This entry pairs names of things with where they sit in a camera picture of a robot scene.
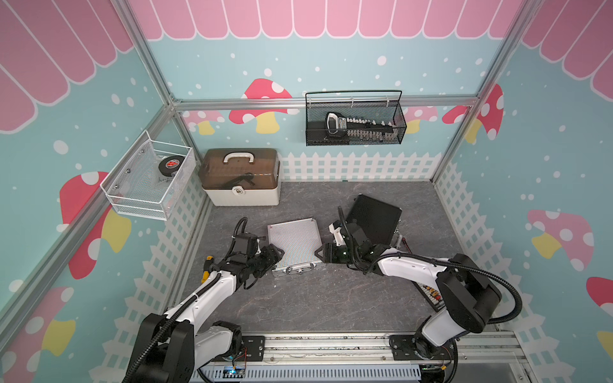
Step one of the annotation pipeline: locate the silver aluminium poker case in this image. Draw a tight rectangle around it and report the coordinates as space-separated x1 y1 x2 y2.
268 218 323 277

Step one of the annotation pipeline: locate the black poker case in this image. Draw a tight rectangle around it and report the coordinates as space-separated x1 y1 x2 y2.
346 194 402 245

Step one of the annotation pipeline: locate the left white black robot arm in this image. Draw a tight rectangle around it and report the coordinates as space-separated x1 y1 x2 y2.
123 233 285 382

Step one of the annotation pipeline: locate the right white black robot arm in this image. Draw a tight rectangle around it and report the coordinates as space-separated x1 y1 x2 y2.
314 237 523 354

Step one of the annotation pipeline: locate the socket wrench set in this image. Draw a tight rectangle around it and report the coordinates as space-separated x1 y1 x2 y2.
325 112 398 143

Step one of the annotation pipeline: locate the yellow black screwdriver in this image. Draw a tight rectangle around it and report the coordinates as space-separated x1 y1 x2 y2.
201 255 214 284

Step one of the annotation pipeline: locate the white box lock latch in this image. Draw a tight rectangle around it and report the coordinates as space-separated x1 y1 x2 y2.
231 186 245 196

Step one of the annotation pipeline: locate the white storage box brown lid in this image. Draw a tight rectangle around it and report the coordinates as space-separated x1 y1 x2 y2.
198 148 281 207

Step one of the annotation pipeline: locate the black yellow battery charger board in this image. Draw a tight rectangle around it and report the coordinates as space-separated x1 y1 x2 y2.
413 282 445 312

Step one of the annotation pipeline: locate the black red tape roll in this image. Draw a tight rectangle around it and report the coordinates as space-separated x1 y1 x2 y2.
158 155 186 177

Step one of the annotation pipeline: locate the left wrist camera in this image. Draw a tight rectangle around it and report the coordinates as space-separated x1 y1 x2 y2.
234 232 259 255

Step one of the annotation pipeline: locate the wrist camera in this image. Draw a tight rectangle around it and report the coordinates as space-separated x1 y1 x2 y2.
328 222 346 247
234 232 259 255

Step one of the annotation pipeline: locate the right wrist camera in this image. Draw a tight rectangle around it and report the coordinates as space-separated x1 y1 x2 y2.
328 222 346 247

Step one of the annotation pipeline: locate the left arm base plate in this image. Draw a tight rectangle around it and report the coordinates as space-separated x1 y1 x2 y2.
223 336 266 363

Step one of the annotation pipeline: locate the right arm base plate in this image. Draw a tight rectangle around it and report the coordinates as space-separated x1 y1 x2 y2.
389 334 453 362

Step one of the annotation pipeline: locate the white box carry handle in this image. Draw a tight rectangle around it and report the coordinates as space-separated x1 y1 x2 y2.
223 152 255 164

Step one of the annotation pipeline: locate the white wire wall basket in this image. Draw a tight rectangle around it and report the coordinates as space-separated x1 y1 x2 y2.
100 131 196 221

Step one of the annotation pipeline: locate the black wire wall basket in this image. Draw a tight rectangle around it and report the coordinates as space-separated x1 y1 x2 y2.
304 90 407 146

